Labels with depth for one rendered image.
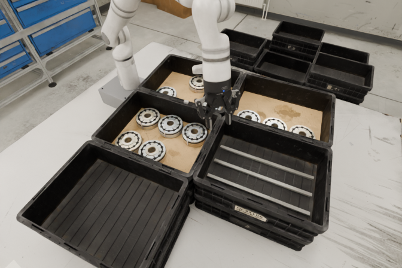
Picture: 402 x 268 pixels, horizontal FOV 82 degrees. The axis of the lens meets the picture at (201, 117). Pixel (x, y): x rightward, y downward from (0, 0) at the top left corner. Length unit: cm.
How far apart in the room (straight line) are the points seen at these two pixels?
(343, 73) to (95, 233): 193
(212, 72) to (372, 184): 86
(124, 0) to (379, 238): 120
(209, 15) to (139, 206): 61
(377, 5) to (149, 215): 350
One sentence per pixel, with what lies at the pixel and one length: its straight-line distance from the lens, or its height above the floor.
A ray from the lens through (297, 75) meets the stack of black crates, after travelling 216.
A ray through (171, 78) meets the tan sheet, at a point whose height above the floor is 83.
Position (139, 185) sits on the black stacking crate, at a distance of 87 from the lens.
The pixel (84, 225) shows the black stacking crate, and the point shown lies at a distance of 88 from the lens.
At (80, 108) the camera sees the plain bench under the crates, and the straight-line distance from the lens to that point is 141.
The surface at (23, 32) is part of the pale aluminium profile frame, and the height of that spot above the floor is 60.
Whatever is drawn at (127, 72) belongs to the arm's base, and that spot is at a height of 91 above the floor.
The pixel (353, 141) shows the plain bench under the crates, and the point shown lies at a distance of 132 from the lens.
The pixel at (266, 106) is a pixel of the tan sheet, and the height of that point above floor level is 83.
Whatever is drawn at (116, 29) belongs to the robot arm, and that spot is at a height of 115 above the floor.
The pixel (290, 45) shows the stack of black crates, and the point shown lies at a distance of 224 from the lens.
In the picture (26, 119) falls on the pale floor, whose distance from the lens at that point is 267.
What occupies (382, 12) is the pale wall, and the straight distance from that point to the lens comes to 380.
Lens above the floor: 159
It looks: 47 degrees down
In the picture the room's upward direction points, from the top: straight up
